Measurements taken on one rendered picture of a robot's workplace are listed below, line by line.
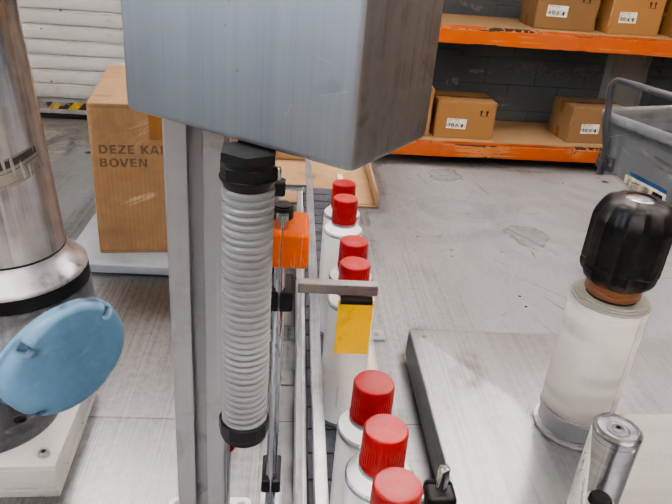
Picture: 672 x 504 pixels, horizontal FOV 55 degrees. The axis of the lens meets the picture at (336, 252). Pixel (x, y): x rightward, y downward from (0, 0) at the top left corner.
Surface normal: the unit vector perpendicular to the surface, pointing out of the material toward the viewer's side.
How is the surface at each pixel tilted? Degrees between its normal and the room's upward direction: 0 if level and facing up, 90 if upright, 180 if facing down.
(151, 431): 0
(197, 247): 90
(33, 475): 90
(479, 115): 90
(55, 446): 3
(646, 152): 93
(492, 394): 0
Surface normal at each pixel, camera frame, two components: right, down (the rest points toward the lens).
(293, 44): -0.53, 0.34
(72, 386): 0.77, 0.41
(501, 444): 0.07, -0.89
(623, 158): -0.91, 0.18
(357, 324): 0.05, 0.45
